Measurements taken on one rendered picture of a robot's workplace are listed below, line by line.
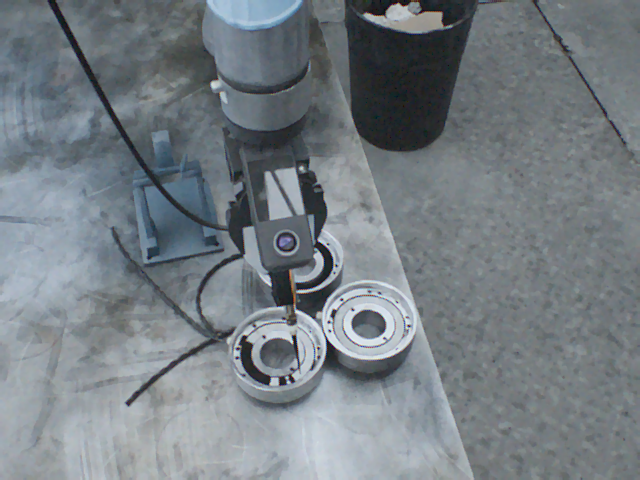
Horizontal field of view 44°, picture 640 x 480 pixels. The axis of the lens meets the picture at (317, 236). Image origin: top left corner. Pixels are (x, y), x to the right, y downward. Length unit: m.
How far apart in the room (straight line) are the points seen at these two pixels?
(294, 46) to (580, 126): 1.88
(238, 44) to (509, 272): 1.50
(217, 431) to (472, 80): 1.82
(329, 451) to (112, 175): 0.49
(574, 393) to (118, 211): 1.16
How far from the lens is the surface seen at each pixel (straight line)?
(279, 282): 0.80
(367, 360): 0.87
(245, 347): 0.89
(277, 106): 0.64
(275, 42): 0.60
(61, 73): 1.31
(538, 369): 1.89
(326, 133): 1.15
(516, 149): 2.33
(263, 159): 0.69
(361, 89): 2.17
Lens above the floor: 1.59
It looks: 51 degrees down
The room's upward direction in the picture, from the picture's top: straight up
